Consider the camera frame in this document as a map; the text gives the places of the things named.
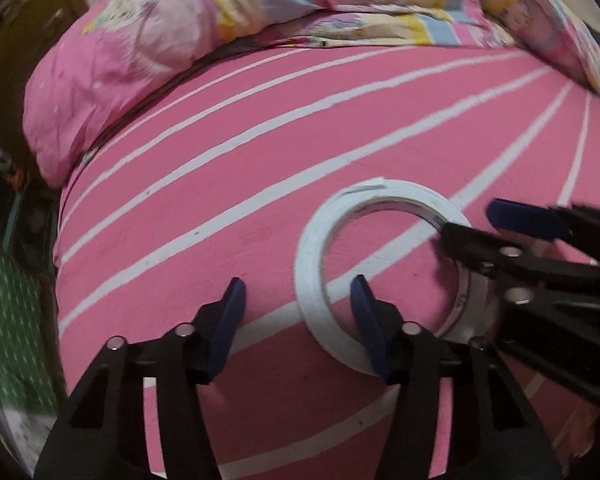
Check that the white tape roll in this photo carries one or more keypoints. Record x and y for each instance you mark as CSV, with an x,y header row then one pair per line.
x,y
310,270

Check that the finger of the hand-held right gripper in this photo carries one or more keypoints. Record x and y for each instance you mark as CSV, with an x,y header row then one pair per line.
x,y
525,220
467,245

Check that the green patterned cloth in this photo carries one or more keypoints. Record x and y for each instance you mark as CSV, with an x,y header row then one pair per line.
x,y
15,320

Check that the pink striped bed sheet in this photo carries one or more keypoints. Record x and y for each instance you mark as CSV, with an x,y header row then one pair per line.
x,y
230,185

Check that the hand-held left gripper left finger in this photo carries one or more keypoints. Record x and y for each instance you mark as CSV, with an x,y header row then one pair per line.
x,y
227,320

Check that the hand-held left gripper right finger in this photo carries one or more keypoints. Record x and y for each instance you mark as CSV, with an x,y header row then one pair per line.
x,y
367,330

